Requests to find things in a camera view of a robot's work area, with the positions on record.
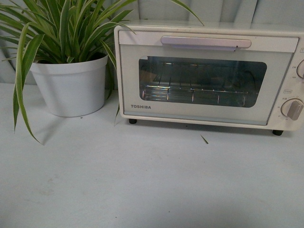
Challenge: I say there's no green striped spider plant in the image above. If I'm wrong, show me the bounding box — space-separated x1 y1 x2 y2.
0 0 205 145

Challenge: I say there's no white plastic plant pot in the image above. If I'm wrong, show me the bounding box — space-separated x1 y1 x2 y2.
30 54 108 117

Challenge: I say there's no silver oven door handle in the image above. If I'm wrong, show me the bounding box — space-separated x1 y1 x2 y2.
161 36 252 51

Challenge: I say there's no lower beige timer knob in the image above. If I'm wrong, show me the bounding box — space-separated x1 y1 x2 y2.
281 99 304 121

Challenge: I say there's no glass oven door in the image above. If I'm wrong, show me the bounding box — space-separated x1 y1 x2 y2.
118 29 299 126

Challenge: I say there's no upper beige temperature knob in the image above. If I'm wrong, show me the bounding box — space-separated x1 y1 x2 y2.
297 60 304 78

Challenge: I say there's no white Toshiba toaster oven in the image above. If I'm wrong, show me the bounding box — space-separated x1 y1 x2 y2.
113 20 304 136

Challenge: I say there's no metal oven wire rack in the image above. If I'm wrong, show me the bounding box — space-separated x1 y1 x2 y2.
139 62 261 108

